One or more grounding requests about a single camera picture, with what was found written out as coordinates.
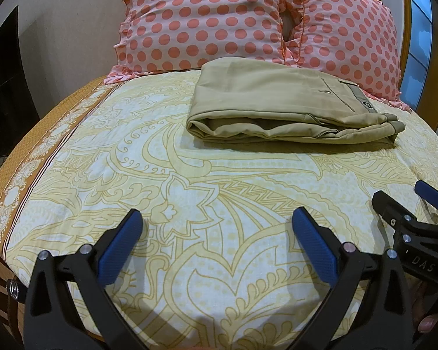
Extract window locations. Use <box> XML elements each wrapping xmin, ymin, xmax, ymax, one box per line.
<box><xmin>404</xmin><ymin>0</ymin><xmax>438</xmax><ymax>93</ymax></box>

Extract pink polka dot pillow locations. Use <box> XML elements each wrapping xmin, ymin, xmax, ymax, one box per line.
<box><xmin>104</xmin><ymin>0</ymin><xmax>308</xmax><ymax>85</ymax></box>
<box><xmin>280</xmin><ymin>0</ymin><xmax>414</xmax><ymax>113</ymax></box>

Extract person's right hand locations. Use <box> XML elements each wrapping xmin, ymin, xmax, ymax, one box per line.
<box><xmin>410</xmin><ymin>283</ymin><xmax>438</xmax><ymax>337</ymax></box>

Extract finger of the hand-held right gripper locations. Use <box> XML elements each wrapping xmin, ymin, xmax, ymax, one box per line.
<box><xmin>371</xmin><ymin>190</ymin><xmax>421</xmax><ymax>238</ymax></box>
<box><xmin>414</xmin><ymin>179</ymin><xmax>438</xmax><ymax>224</ymax></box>

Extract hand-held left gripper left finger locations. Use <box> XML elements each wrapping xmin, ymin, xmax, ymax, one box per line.
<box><xmin>24</xmin><ymin>208</ymin><xmax>147</xmax><ymax>350</ymax></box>

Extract khaki pants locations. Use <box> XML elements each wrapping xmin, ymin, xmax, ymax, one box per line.
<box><xmin>186</xmin><ymin>58</ymin><xmax>406</xmax><ymax>145</ymax></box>

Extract wooden headboard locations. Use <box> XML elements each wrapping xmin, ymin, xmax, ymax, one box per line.
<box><xmin>350</xmin><ymin>0</ymin><xmax>414</xmax><ymax>92</ymax></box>

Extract dark cabinet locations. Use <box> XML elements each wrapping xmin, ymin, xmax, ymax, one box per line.
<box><xmin>0</xmin><ymin>5</ymin><xmax>38</xmax><ymax>158</ymax></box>

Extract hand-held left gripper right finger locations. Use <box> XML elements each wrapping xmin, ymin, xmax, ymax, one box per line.
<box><xmin>291</xmin><ymin>206</ymin><xmax>414</xmax><ymax>350</ymax></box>

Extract yellow patterned bed sheet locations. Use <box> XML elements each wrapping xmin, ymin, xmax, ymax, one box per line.
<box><xmin>0</xmin><ymin>69</ymin><xmax>438</xmax><ymax>340</ymax></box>

